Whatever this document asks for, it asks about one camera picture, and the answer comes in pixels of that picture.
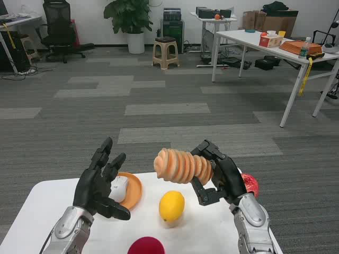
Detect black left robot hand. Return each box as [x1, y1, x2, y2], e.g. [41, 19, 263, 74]
[73, 137, 131, 220]

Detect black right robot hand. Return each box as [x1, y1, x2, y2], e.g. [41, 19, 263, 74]
[190, 139, 249, 206]

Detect spiral ridged bread loaf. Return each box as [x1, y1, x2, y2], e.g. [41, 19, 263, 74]
[154, 148, 215, 185]

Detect red pomegranate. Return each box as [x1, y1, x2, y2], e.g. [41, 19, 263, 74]
[240, 173, 260, 198]

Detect white computer mouse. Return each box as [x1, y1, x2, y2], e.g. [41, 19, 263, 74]
[108, 176, 129, 203]

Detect orange plate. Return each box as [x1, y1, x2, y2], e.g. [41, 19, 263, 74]
[115, 171, 144, 211]

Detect yellow lemon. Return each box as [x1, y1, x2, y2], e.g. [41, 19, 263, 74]
[158, 190, 185, 222]

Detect red cup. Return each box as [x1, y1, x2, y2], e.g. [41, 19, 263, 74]
[127, 236, 166, 254]

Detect black gear pile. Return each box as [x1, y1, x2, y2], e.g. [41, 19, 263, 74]
[221, 57, 252, 70]

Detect black hard case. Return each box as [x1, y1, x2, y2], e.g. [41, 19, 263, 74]
[254, 56, 281, 71]

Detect long white table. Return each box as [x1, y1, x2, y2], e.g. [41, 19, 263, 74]
[211, 29, 339, 128]

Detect orange tissue box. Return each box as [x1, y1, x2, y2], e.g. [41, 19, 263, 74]
[258, 34, 284, 48]

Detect orange tray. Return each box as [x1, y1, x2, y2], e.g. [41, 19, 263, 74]
[279, 40, 323, 55]

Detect clear water bottle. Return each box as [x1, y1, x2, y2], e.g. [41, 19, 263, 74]
[299, 37, 312, 58]

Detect beige stool with dark seat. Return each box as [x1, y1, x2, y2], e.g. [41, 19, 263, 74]
[151, 37, 180, 70]

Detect white plant pot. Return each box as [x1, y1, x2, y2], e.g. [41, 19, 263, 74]
[127, 31, 146, 55]

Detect red board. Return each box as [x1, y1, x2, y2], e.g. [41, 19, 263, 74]
[70, 20, 81, 46]

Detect plain beige stool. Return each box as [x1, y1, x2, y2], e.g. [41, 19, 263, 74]
[20, 36, 39, 61]

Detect black computer tower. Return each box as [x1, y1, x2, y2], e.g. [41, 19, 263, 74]
[0, 31, 30, 71]

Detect brown paper bag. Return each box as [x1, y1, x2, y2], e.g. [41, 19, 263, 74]
[254, 10, 267, 31]
[242, 11, 256, 30]

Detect black cabinet with green trim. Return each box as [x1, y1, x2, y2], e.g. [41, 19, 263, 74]
[160, 19, 185, 55]

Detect small white desk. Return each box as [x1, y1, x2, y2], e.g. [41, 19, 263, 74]
[190, 11, 238, 68]

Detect large cardboard box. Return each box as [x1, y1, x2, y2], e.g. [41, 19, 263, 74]
[262, 10, 299, 39]

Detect black mesh office chair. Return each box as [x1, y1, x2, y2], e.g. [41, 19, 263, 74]
[35, 0, 95, 64]

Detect large black equipment box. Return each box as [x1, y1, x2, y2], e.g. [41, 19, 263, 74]
[195, 6, 220, 19]

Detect stacked black devices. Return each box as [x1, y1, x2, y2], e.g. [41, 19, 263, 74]
[163, 7, 182, 22]

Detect green leafy plant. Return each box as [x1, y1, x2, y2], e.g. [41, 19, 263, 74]
[103, 0, 154, 34]

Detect white desk with grey legs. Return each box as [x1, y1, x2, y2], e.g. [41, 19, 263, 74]
[0, 14, 43, 74]

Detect long yellow strap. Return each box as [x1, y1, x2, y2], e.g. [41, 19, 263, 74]
[298, 57, 314, 97]

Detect short yellow strap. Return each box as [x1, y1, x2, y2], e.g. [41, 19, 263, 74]
[2, 23, 16, 50]

